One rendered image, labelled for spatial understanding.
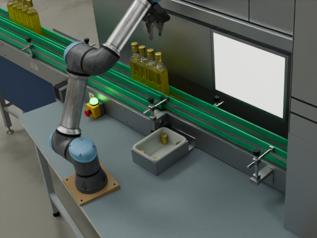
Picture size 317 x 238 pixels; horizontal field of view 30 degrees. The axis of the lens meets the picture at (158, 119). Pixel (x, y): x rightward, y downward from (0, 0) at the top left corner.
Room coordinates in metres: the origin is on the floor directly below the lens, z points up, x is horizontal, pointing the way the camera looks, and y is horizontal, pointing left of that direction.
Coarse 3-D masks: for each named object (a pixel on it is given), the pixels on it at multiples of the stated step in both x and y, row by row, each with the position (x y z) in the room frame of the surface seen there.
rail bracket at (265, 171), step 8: (256, 152) 1.91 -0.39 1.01; (272, 152) 1.98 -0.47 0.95; (256, 160) 1.91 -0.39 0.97; (248, 168) 1.88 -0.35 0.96; (256, 168) 1.91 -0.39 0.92; (264, 168) 1.98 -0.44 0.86; (256, 176) 1.91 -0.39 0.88; (264, 176) 1.93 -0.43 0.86; (272, 176) 1.96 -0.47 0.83; (256, 184) 1.90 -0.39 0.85
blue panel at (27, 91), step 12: (0, 60) 3.58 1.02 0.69; (0, 72) 3.62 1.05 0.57; (12, 72) 3.48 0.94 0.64; (24, 72) 3.36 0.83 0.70; (0, 84) 3.66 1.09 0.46; (12, 84) 3.52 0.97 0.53; (24, 84) 3.39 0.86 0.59; (36, 84) 3.27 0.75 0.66; (48, 84) 3.15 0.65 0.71; (12, 96) 3.56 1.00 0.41; (24, 96) 3.42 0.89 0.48; (36, 96) 3.29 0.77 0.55; (48, 96) 3.18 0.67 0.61; (24, 108) 3.46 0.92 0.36; (36, 108) 3.33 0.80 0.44
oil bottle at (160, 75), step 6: (156, 66) 2.57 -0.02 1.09; (162, 66) 2.56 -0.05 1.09; (156, 72) 2.55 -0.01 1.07; (162, 72) 2.54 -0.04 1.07; (156, 78) 2.55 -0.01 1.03; (162, 78) 2.54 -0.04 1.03; (156, 84) 2.55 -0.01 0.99; (162, 84) 2.54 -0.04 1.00; (162, 90) 2.53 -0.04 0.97; (168, 90) 2.56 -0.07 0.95
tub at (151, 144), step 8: (160, 128) 2.38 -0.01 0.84; (168, 128) 2.38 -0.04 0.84; (152, 136) 2.34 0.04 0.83; (168, 136) 2.36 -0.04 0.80; (176, 136) 2.32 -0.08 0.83; (136, 144) 2.27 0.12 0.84; (144, 144) 2.30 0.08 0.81; (152, 144) 2.33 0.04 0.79; (160, 144) 2.35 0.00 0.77; (168, 144) 2.34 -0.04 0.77; (152, 152) 2.29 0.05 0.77; (160, 152) 2.29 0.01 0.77; (168, 152) 2.19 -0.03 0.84; (152, 160) 2.15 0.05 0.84
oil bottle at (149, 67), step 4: (148, 64) 2.60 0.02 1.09; (152, 64) 2.59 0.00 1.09; (156, 64) 2.60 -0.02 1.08; (148, 68) 2.59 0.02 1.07; (152, 68) 2.58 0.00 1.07; (148, 72) 2.59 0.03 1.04; (152, 72) 2.58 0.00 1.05; (148, 76) 2.60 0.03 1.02; (152, 76) 2.58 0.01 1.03; (148, 80) 2.60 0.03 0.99; (152, 80) 2.58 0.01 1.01; (148, 84) 2.60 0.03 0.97; (152, 84) 2.58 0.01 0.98
